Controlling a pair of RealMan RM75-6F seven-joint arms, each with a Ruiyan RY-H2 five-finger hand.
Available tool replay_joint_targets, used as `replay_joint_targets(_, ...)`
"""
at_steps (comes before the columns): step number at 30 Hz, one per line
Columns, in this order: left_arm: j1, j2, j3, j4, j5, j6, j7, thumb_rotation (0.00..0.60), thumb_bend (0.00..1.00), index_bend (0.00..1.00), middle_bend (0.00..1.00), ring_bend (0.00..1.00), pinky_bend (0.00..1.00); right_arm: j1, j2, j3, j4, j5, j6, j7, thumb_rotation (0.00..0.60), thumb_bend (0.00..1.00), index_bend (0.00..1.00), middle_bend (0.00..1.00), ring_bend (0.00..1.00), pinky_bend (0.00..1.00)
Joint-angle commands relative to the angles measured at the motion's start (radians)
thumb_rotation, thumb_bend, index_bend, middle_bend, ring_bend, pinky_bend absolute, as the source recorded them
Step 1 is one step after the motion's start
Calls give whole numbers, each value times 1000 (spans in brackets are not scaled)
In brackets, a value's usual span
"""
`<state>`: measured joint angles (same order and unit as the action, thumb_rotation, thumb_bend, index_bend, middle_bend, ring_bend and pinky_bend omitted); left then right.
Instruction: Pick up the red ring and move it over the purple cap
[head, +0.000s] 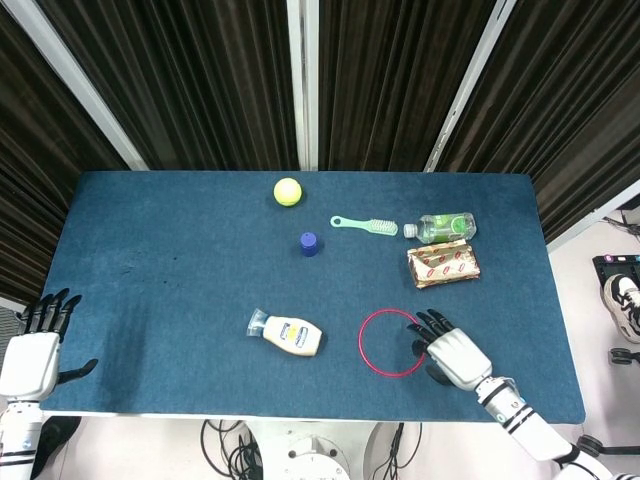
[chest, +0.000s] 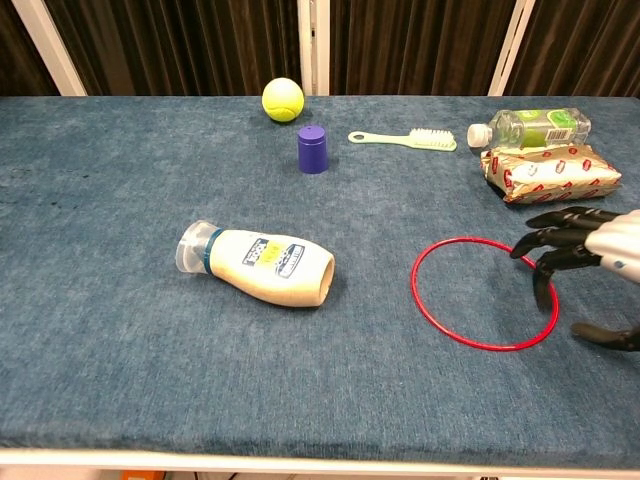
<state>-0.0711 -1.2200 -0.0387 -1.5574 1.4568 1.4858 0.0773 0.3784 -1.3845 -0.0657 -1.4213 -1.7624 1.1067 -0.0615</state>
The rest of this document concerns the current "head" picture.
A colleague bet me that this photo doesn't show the dark pleated curtain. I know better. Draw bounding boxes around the dark pleated curtain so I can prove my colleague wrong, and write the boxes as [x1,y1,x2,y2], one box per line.
[0,0,640,306]

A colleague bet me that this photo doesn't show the gold red-print snack package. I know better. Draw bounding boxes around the gold red-print snack package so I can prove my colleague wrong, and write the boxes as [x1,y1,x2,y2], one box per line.
[406,238,484,290]

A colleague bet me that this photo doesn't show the black device with buttons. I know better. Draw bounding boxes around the black device with buttons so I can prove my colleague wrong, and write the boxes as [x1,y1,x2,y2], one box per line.
[592,253,640,311]

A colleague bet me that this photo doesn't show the white black sneaker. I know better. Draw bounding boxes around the white black sneaker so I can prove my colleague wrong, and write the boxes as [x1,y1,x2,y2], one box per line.
[601,273,640,344]

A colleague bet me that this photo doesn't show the clear green-label plastic bottle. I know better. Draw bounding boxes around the clear green-label plastic bottle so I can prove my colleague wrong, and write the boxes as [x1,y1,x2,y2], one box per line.
[403,212,478,245]

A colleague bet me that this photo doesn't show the white partition frame post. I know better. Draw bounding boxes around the white partition frame post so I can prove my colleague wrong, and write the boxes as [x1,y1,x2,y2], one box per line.
[425,0,525,174]
[3,0,150,173]
[286,0,321,173]

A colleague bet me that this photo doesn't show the green hair brush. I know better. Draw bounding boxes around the green hair brush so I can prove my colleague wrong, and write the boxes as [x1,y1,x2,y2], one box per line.
[329,214,400,236]

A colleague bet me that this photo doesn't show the black cables under table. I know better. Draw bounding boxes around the black cables under table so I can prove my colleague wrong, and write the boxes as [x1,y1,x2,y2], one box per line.
[199,418,264,480]

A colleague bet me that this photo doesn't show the mayonnaise squeeze bottle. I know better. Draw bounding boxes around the mayonnaise squeeze bottle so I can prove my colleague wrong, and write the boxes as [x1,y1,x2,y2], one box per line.
[247,308,323,358]

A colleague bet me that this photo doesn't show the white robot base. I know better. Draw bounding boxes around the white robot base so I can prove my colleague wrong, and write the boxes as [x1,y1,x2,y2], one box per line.
[248,422,386,480]

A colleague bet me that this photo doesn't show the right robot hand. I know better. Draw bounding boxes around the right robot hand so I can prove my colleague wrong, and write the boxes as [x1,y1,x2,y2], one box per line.
[406,309,494,392]

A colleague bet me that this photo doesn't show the blue bottle cap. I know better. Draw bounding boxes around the blue bottle cap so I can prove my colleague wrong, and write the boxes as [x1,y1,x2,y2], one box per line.
[298,231,321,258]

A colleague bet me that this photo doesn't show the yellow tennis ball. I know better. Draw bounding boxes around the yellow tennis ball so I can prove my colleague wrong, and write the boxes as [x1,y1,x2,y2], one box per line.
[273,178,304,207]

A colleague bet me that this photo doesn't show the red thin ring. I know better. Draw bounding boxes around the red thin ring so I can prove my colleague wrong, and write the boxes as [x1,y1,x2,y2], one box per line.
[357,309,431,377]

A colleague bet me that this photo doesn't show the blue table cloth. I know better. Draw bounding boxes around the blue table cloth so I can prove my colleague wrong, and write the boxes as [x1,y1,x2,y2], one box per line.
[34,171,587,425]

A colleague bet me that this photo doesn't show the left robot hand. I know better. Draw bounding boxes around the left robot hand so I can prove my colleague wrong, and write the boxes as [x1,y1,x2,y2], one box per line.
[0,288,99,401]

